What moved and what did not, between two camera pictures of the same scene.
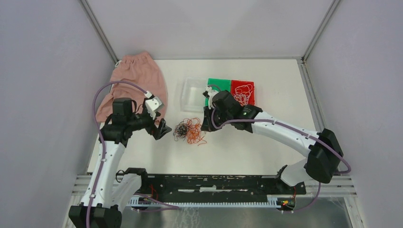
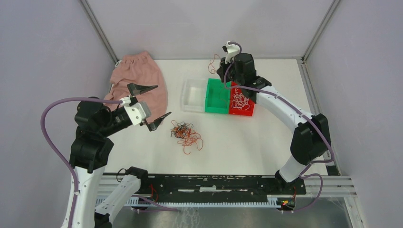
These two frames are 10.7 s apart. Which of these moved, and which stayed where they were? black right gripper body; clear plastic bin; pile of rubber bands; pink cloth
Moved: pile of rubber bands; black right gripper body
Stayed: clear plastic bin; pink cloth
